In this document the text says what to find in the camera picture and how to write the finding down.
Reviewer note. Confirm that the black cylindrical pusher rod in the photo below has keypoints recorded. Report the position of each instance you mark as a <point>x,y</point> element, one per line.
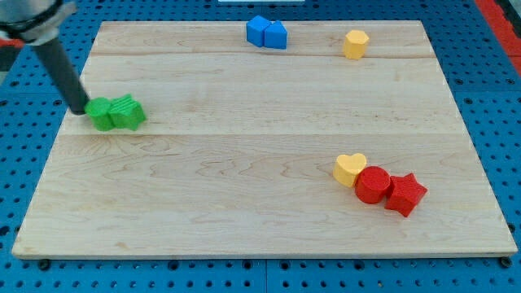
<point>59,67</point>

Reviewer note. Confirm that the green cylinder block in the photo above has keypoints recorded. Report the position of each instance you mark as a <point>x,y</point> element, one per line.
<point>97,110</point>

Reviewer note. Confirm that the green star block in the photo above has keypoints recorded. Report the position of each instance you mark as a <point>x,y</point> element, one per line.
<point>126,113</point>

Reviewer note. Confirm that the red star block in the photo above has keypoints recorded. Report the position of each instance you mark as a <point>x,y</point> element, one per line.
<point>405,194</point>

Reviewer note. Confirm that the blue cube block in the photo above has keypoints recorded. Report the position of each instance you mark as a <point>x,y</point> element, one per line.
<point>255,30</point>

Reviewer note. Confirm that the light wooden board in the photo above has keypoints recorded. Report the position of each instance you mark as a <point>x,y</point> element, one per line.
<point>235,158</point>

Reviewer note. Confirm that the blue triangular block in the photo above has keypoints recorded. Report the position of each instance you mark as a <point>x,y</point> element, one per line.
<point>275,36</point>

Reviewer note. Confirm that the yellow hexagon block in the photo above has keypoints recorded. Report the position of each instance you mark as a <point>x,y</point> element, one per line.
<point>355,44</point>

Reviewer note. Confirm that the yellow heart block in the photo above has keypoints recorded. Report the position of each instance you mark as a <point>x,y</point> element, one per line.
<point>348,167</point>

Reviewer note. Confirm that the red cylinder block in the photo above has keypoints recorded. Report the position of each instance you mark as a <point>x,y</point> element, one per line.
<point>372,184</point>

